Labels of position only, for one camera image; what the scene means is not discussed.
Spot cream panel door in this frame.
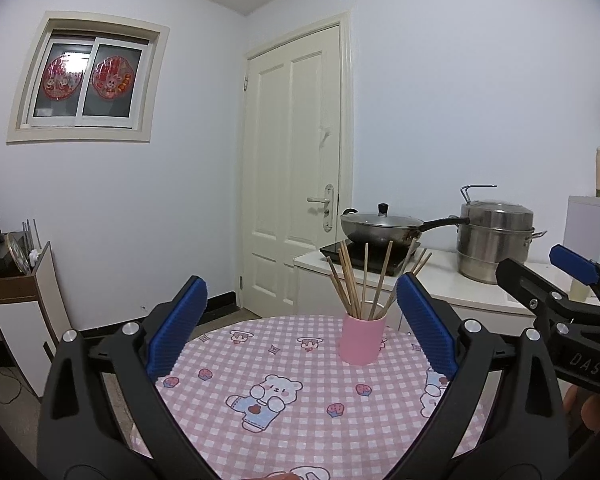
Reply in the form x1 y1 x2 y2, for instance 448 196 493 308
240 10 355 321

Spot metal door handle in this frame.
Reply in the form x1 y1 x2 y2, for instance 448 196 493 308
307 197 336 233

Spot person's right hand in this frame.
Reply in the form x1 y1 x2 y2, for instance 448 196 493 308
561 384 600 433

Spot steel wok with black handle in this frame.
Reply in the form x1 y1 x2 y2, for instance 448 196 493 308
341 214 471 247

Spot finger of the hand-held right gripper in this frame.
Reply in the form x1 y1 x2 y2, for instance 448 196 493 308
495 258 600 347
549 244 600 312

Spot black induction cooktop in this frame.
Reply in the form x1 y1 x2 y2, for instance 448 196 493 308
320 241 422 277

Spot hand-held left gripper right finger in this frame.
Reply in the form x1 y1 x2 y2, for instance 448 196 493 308
390 272 566 480

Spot white fridge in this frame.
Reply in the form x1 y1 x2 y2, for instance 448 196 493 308
564 195 600 271

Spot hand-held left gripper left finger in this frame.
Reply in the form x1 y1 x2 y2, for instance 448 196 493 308
36 275 216 480

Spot round metal plate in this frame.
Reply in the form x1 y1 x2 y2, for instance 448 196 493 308
7 231 31 276

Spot glass wok lid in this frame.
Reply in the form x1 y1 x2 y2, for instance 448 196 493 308
342 202 425 227

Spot red paper window decoration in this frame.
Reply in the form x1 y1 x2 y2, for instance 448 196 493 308
42 56 81 100
92 57 133 98

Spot pink checkered bear tablecloth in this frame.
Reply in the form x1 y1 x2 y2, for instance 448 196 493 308
130 314 488 480

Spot stainless steel steamer pot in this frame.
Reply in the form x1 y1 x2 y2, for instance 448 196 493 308
455 185 548 286

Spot white counter cabinet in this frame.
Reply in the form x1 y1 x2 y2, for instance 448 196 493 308
294 247 600 351

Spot bunch of wooden chopsticks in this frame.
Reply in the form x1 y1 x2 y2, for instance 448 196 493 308
326 237 433 321

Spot white side cabinet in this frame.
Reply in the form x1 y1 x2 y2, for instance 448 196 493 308
0 241 73 401

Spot white framed window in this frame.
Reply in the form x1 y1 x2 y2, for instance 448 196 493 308
6 10 171 145

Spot pink cup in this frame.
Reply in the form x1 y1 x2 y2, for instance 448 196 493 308
340 312 387 366

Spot pale green cup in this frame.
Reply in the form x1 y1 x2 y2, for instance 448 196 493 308
570 277 600 303

